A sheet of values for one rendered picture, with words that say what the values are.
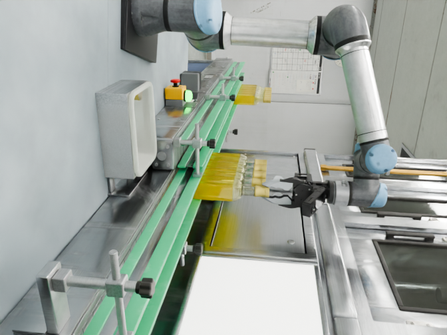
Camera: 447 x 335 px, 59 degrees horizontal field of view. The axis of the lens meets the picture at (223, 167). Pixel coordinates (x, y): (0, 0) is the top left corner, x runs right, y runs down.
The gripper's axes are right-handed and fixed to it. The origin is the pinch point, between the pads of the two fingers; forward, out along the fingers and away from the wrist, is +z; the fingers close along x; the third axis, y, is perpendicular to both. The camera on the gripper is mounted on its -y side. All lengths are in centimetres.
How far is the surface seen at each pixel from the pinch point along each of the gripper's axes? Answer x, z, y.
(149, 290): 16, 16, -65
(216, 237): -12.9, 14.2, -7.5
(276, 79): -84, -8, 595
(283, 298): -12.1, -5.5, -32.4
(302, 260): -12.0, -11.0, -16.8
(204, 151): 5.7, 21.5, 15.7
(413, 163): -18, -69, 74
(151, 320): -3, 21, -52
